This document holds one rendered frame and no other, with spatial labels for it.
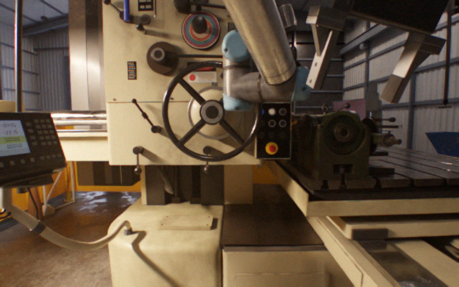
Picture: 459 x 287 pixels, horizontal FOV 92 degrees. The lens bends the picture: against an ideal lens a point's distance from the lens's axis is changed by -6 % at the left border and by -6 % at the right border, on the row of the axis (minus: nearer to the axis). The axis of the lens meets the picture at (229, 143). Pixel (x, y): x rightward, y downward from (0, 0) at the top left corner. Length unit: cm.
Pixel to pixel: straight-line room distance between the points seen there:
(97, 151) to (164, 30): 83
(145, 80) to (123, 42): 20
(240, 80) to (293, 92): 14
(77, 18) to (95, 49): 27
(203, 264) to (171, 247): 19
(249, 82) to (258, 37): 16
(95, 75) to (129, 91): 89
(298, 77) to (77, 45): 188
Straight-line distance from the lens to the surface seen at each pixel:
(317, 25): 34
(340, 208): 112
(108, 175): 206
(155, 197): 195
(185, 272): 143
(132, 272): 153
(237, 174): 181
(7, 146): 99
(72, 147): 171
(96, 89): 206
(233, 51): 59
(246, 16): 41
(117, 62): 126
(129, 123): 121
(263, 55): 46
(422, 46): 43
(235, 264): 138
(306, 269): 145
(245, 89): 58
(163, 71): 115
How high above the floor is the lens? 126
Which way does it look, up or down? 6 degrees down
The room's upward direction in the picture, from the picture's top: straight up
